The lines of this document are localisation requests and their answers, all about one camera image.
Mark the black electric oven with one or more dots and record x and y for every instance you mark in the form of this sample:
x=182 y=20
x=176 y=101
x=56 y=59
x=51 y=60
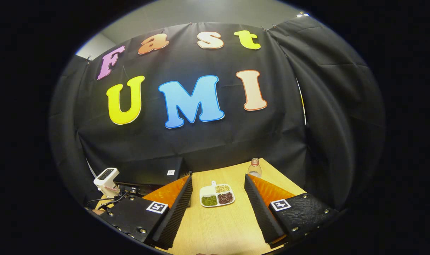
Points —
x=154 y=171

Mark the ceiling light panel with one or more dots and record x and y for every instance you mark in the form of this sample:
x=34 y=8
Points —
x=303 y=15

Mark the white toaster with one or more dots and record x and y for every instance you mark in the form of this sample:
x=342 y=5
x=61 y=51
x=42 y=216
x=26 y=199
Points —
x=107 y=179

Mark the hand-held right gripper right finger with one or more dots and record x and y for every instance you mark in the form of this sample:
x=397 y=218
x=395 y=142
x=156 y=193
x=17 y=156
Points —
x=261 y=209

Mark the clear plastic bottle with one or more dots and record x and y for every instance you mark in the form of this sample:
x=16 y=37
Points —
x=254 y=170

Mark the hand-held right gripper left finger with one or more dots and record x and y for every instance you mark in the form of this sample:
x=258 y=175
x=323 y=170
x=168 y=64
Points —
x=177 y=212

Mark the white divided dish of beans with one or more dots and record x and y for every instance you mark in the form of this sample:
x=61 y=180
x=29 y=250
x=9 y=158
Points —
x=218 y=196

